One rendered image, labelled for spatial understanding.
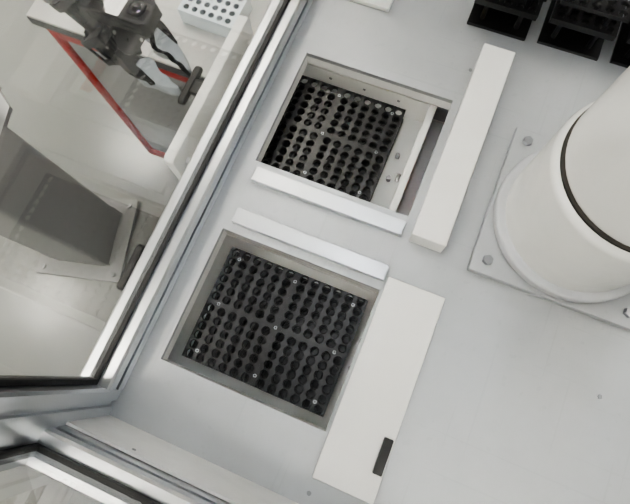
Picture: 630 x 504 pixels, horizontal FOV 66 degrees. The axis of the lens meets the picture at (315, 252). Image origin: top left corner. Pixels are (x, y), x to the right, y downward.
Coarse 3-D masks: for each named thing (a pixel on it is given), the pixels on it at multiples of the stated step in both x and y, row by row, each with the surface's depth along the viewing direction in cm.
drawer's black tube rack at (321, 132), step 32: (320, 96) 83; (352, 96) 80; (288, 128) 79; (320, 128) 82; (352, 128) 78; (384, 128) 78; (288, 160) 78; (320, 160) 77; (352, 160) 80; (384, 160) 77; (352, 192) 79
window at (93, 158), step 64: (0, 0) 30; (64, 0) 35; (128, 0) 41; (192, 0) 50; (256, 0) 64; (0, 64) 32; (64, 64) 37; (128, 64) 44; (192, 64) 55; (0, 128) 34; (64, 128) 39; (128, 128) 48; (192, 128) 60; (0, 192) 36; (64, 192) 42; (128, 192) 52; (0, 256) 38; (64, 256) 46; (128, 256) 57; (0, 320) 41; (64, 320) 49
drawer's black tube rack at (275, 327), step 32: (256, 256) 74; (256, 288) 73; (288, 288) 72; (320, 288) 72; (224, 320) 71; (256, 320) 71; (288, 320) 71; (320, 320) 71; (352, 320) 74; (192, 352) 73; (224, 352) 70; (256, 352) 73; (288, 352) 73; (320, 352) 69; (256, 384) 69; (288, 384) 72; (320, 384) 68
